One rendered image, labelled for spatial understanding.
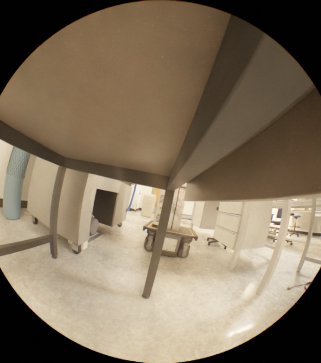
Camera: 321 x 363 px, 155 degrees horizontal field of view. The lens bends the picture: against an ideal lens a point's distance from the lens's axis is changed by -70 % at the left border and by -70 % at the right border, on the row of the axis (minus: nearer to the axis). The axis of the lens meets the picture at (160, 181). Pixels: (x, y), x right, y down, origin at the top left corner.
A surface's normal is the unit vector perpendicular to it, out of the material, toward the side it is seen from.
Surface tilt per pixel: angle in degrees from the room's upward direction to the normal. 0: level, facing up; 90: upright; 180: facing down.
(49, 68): 180
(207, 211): 90
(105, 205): 90
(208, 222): 90
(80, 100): 180
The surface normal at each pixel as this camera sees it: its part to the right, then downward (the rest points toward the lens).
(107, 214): 0.00, -0.15
